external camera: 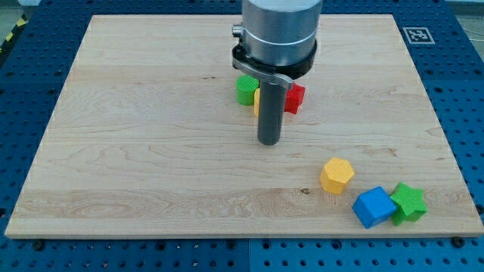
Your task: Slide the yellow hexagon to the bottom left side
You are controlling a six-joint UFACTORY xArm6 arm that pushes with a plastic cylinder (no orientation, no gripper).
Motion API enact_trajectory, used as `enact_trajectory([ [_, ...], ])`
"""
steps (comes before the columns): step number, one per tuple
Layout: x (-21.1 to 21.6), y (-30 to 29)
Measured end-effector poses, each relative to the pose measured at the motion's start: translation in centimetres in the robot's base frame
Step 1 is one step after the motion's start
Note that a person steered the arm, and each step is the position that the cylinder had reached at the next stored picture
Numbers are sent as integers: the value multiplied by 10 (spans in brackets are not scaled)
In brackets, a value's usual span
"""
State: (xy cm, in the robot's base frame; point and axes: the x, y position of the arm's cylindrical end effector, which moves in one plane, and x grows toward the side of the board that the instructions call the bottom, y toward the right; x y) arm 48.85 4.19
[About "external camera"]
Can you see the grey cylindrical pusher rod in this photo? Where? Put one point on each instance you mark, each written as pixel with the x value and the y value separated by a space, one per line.
pixel 271 112

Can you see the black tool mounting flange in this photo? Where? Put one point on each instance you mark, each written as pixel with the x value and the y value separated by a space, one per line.
pixel 273 65

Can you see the yellow hexagon block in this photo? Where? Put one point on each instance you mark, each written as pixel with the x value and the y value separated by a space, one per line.
pixel 336 175

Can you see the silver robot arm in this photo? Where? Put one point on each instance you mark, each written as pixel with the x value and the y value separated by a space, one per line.
pixel 292 22

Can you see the yellow block behind rod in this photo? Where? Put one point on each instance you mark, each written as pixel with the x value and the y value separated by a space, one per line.
pixel 256 98

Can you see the red block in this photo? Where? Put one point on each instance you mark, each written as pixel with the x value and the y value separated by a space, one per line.
pixel 294 98

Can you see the green cylinder block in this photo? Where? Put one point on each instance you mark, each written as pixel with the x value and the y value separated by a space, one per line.
pixel 245 89

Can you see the wooden board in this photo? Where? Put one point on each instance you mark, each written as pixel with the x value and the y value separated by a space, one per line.
pixel 147 140

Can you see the white fiducial marker tag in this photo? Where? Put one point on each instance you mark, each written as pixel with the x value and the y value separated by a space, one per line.
pixel 417 35

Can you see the blue cube block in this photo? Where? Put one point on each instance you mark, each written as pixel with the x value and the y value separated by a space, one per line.
pixel 373 207

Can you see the green star block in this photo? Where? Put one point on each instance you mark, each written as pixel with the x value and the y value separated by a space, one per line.
pixel 410 205

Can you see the black yellow hazard tape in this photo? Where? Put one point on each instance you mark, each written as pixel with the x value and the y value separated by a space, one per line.
pixel 14 35

